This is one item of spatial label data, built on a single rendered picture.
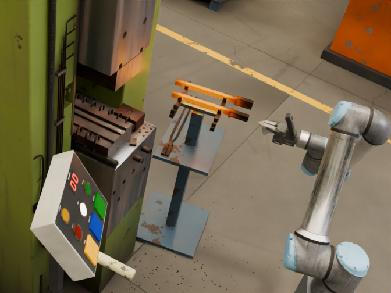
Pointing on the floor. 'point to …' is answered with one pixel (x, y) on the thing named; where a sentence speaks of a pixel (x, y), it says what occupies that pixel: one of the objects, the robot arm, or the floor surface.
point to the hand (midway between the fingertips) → (260, 121)
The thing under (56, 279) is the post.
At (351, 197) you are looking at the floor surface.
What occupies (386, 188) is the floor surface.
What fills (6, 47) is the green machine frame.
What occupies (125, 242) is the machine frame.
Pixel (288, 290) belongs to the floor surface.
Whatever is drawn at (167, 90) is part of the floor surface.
